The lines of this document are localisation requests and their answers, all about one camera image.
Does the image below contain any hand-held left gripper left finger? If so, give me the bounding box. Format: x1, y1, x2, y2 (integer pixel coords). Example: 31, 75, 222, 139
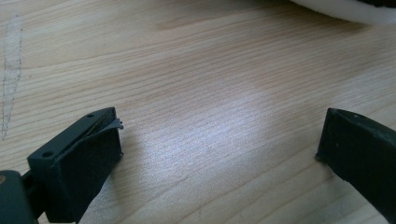
27, 106, 124, 224

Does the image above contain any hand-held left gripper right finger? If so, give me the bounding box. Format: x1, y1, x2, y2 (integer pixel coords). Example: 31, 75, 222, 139
316, 107, 396, 224

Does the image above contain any black and white panda plush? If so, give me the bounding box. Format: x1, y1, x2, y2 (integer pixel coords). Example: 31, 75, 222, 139
289, 0, 396, 26

